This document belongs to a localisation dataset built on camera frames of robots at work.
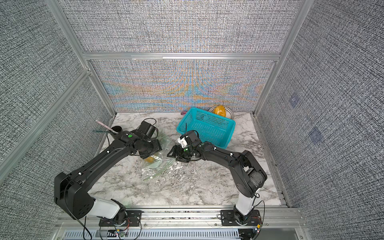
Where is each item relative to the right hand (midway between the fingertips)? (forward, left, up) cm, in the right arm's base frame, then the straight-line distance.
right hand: (170, 153), depth 83 cm
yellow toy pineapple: (+1, +13, -9) cm, 16 cm away
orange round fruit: (+40, -34, -7) cm, 53 cm away
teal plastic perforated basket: (+27, -30, -14) cm, 42 cm away
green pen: (+15, +43, 0) cm, 46 cm away
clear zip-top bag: (-2, +8, -8) cm, 11 cm away
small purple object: (+44, -5, -14) cm, 47 cm away
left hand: (+1, +4, +4) cm, 6 cm away
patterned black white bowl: (+41, -41, -12) cm, 59 cm away
